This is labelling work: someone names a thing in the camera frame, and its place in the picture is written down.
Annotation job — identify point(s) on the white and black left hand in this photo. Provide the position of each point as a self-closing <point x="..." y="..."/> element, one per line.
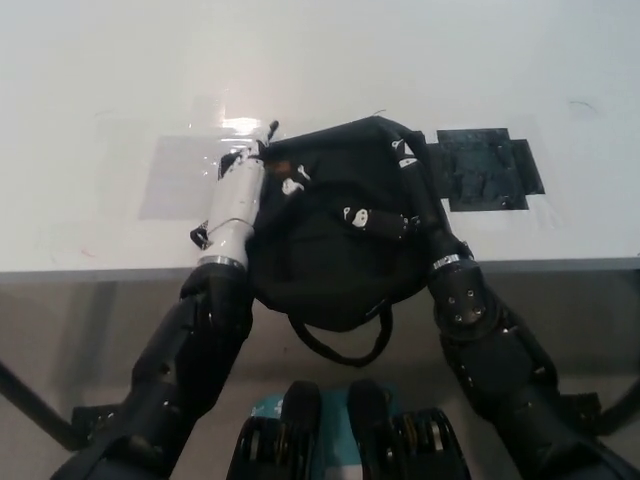
<point x="235" y="205"/>

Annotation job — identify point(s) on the clear plastic sheet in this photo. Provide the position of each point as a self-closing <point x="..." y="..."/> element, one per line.
<point x="185" y="175"/>

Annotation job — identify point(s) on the black tape patch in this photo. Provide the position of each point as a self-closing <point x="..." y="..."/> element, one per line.
<point x="490" y="170"/>

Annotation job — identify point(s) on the black table leg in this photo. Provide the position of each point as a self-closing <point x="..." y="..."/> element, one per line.
<point x="622" y="400"/>
<point x="35" y="405"/>

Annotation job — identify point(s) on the black soft travel bag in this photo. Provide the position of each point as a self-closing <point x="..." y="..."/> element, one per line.
<point x="330" y="260"/>

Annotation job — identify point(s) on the black leg foot plate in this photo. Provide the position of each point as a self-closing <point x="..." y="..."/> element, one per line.
<point x="587" y="410"/>
<point x="100" y="425"/>

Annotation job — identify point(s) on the black right hand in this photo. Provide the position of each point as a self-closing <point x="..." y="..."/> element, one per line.
<point x="430" y="210"/>

